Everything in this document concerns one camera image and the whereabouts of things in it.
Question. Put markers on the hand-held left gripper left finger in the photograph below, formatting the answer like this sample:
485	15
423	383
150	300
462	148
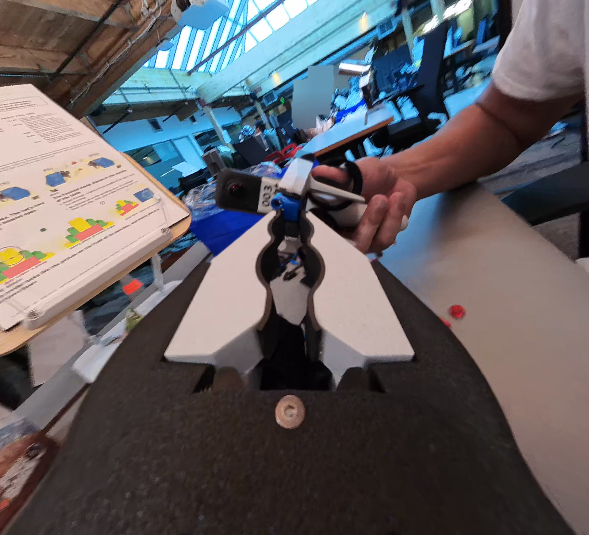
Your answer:
216	309

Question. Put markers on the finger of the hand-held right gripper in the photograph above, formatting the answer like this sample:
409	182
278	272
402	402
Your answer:
297	176
290	302

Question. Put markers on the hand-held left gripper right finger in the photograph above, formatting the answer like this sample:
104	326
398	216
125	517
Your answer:
363	309

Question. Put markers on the person's right forearm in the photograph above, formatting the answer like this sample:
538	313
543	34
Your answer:
469	143

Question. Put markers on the round red lego piece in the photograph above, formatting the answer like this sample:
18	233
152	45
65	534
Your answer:
456	311

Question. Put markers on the person's right hand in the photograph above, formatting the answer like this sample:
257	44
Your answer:
389	187

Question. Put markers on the clear plastic bag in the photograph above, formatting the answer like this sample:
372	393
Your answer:
202	196

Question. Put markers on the blue plastic bin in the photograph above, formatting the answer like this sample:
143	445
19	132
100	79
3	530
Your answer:
216	232

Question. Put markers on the instruction sheet on board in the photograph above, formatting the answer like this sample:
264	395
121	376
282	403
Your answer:
180	218

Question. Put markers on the wooden top table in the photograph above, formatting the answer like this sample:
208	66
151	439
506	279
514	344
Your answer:
354	130

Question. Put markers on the orange tape piece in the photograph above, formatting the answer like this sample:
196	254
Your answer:
132	286

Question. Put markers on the white board stand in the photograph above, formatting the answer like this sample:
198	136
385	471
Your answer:
99	360

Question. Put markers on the black office chair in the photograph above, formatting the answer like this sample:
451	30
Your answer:
428	84

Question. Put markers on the laminated instruction sheet panel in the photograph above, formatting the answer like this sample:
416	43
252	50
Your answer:
78	203

